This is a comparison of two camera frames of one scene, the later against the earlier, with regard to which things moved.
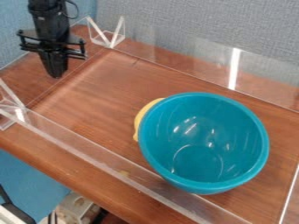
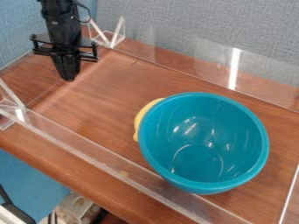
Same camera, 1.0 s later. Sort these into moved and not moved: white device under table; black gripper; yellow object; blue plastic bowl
Moved: black gripper
Not moved: white device under table; blue plastic bowl; yellow object
